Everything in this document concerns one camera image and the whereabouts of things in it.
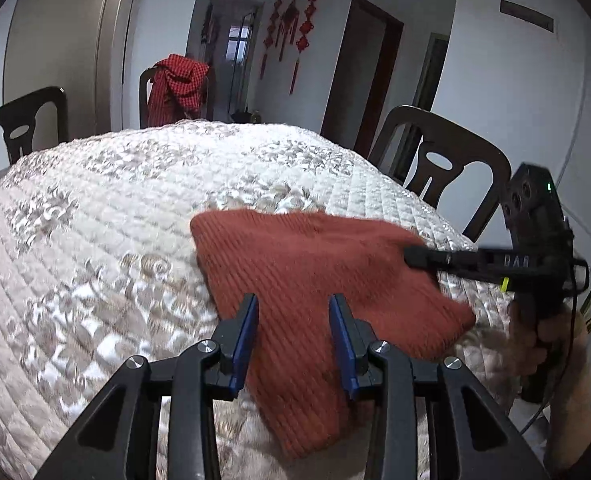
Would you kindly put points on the person's right forearm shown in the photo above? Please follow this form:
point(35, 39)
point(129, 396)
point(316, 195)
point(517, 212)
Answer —
point(575, 400)

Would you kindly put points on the red checked garment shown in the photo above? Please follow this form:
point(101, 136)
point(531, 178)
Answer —
point(175, 85)

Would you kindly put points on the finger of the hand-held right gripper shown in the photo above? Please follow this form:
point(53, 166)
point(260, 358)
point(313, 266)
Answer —
point(435, 259)

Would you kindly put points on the rust knitted sweater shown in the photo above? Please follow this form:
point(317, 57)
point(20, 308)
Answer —
point(295, 270)

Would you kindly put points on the beige door panel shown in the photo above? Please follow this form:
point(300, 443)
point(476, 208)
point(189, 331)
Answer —
point(65, 35)

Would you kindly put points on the person's right hand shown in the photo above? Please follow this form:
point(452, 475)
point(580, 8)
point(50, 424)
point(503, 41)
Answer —
point(555, 330)

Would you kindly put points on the window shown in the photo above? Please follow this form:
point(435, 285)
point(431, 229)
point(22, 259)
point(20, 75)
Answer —
point(238, 45)

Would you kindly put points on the brown door frame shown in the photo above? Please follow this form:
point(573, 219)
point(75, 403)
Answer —
point(348, 60)

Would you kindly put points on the wall vent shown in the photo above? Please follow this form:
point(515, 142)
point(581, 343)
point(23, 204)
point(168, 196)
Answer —
point(525, 15)

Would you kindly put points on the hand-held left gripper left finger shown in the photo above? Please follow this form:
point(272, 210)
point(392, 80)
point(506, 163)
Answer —
point(248, 340)

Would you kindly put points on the grey door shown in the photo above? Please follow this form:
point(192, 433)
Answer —
point(435, 75)

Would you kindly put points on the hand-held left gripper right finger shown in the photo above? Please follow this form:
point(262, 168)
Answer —
point(339, 345)

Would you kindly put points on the dark chair with red garment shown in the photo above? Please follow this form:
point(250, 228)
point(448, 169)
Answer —
point(144, 90)

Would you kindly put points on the white quilted blanket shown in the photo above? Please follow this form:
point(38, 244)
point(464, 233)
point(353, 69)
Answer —
point(100, 210)

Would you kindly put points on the red knot wall decoration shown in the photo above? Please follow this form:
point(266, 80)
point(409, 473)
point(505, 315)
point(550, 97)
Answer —
point(290, 20)
point(308, 25)
point(273, 25)

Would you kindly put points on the dark plastic chair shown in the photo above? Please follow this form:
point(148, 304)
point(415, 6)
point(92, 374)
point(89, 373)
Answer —
point(455, 135)
point(25, 105)

